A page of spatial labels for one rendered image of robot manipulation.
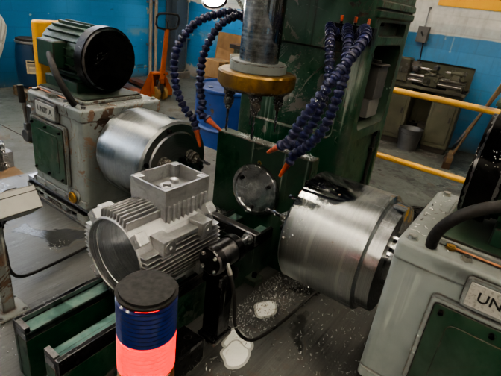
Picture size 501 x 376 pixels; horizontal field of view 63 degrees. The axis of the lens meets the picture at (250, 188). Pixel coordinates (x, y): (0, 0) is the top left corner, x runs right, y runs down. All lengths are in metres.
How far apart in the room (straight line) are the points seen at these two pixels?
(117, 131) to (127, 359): 0.80
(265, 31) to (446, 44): 5.19
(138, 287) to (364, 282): 0.48
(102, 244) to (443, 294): 0.63
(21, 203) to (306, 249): 0.57
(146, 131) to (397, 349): 0.76
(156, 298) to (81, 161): 0.89
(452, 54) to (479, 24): 0.42
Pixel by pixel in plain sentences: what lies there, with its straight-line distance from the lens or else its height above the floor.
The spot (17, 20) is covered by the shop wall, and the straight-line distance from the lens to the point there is 6.75.
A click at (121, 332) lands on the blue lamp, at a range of 0.43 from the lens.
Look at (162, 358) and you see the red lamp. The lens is 0.45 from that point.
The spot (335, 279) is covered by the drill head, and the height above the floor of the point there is 1.02.
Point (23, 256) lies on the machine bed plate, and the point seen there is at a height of 0.80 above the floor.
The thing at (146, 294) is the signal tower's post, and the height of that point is 1.22.
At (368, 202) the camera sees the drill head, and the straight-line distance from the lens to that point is 0.81.
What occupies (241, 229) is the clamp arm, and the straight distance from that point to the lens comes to 0.89.
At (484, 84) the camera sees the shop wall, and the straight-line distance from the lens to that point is 5.97.
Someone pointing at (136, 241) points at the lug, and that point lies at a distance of 0.74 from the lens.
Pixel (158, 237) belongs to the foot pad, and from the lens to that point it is 0.76.
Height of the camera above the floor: 1.48
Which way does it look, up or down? 24 degrees down
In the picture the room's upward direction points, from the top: 7 degrees clockwise
